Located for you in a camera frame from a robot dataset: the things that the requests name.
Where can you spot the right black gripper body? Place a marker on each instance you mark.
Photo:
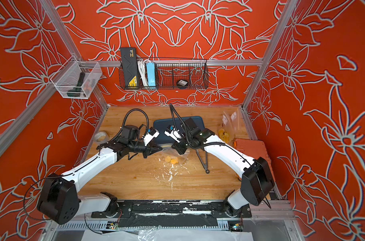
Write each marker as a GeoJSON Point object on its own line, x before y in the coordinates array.
{"type": "Point", "coordinates": [185, 143]}

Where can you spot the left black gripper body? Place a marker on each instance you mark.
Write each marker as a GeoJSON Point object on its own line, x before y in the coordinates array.
{"type": "Point", "coordinates": [136, 146]}

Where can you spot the metal kitchen tongs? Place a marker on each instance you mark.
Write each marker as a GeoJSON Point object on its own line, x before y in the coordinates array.
{"type": "Point", "coordinates": [203, 161]}

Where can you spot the clear bag yellow dog print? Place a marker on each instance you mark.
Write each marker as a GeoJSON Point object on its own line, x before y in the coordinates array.
{"type": "Point", "coordinates": [236, 120]}

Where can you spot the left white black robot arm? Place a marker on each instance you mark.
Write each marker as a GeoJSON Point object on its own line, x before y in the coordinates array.
{"type": "Point", "coordinates": [59, 199]}

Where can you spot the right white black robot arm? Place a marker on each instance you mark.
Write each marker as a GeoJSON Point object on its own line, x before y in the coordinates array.
{"type": "Point", "coordinates": [257, 180]}

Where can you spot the teal plastic tray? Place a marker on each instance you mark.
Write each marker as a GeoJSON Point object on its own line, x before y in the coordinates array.
{"type": "Point", "coordinates": [163, 124]}

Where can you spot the clear tape roll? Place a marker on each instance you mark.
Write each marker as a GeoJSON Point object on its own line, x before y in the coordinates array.
{"type": "Point", "coordinates": [101, 137]}

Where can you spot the small black round device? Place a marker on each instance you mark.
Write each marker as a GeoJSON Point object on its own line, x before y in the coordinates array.
{"type": "Point", "coordinates": [182, 84]}

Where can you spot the orange plastic tool case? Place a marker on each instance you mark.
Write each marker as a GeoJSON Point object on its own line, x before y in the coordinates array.
{"type": "Point", "coordinates": [253, 149]}

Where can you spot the black box yellow label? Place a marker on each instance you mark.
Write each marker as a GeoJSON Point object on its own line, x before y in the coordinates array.
{"type": "Point", "coordinates": [130, 68]}

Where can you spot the light blue box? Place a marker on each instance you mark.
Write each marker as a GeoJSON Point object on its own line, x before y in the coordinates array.
{"type": "Point", "coordinates": [151, 73]}

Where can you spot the black mounting base rail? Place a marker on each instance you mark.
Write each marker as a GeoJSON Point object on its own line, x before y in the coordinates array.
{"type": "Point", "coordinates": [213, 208]}

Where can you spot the black wire wall basket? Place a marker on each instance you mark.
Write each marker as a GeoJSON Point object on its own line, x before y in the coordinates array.
{"type": "Point", "coordinates": [169, 71]}

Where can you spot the dark green tool handle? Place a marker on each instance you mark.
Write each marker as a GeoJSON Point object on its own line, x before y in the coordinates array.
{"type": "Point", "coordinates": [76, 91]}

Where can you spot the clear acrylic wall bin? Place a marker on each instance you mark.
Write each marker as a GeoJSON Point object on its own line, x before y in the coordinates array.
{"type": "Point", "coordinates": [66, 77]}

